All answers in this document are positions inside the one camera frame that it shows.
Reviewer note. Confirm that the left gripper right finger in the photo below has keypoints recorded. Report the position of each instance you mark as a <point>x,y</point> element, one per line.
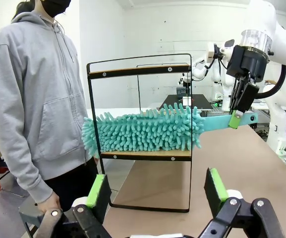
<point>215,191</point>

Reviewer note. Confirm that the black face mask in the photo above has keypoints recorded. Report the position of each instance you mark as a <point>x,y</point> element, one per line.
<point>54,6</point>

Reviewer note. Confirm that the teal microfibre duster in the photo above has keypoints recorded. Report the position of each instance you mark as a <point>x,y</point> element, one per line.
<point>145,131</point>

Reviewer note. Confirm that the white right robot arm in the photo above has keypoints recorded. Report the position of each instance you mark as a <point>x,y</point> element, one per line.
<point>284,44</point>

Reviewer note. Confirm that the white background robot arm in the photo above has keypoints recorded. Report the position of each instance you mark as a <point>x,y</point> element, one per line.
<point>223,86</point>

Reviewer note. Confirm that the person's right hand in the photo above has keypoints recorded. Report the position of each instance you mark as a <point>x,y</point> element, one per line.
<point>49,202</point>

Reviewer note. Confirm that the black background table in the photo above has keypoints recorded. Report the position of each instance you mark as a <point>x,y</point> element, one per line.
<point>172,101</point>

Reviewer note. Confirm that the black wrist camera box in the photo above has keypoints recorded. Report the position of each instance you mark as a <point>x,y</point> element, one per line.
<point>248,96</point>

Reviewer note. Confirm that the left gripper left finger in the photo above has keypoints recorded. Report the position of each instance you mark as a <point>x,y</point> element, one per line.
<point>98,196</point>

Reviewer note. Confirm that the person's right forearm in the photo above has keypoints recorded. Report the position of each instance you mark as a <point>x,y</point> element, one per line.
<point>21,161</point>

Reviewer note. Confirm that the wooden shelf board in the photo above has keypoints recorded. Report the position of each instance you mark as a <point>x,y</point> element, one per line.
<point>137,70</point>
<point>145,155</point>

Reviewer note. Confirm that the person in grey hoodie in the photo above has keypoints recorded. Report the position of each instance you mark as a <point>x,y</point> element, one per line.
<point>33,86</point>

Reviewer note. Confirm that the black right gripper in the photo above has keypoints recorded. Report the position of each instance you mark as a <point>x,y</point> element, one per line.
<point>246,62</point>

